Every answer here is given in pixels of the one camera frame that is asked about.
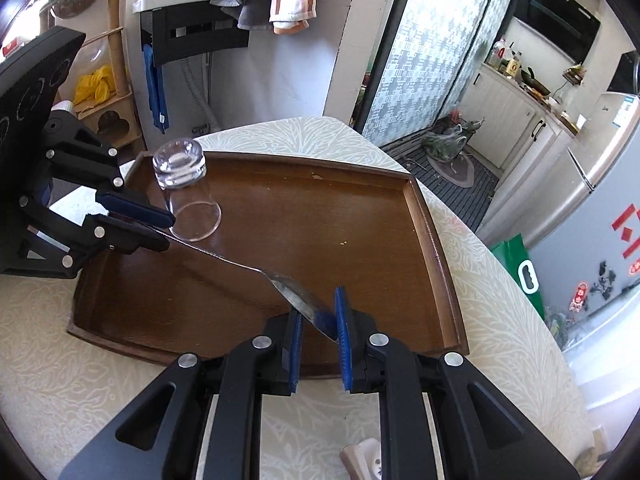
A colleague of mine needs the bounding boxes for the steel cake server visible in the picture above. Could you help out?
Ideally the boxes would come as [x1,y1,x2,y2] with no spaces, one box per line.
[106,211,342,344]

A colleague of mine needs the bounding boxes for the clear drinking glass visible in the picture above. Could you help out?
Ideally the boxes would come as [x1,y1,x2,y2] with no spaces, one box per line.
[152,139,222,243]

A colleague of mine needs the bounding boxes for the white kitchen cabinets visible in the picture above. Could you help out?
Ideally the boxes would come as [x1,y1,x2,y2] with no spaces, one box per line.
[458,64,575,179]

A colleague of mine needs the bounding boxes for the blue hanging cloth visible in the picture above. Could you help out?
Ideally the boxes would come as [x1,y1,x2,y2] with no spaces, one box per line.
[142,44,169,133]

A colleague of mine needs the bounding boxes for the brown wooden tray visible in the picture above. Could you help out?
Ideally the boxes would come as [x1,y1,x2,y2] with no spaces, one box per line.
[67,152,469,364]

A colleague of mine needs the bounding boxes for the green shopping bag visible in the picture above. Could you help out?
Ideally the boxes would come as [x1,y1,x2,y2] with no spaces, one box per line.
[490,234,544,318]

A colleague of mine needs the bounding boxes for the silver refrigerator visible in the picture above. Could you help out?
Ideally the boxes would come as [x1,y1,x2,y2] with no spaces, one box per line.
[477,92,639,349]

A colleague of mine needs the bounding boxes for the oval floor mat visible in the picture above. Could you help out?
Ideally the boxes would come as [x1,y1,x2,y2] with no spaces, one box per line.
[427,152,475,188]

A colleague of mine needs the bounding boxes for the plastic bag of vegetables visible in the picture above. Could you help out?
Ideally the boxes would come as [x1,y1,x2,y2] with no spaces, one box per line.
[421,117,484,162]

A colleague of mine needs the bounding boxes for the patterned sliding door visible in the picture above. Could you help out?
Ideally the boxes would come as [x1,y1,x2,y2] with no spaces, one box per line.
[355,0,511,146]

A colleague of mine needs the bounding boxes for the black range hood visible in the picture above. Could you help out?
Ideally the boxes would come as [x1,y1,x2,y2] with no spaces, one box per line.
[513,0,600,63]

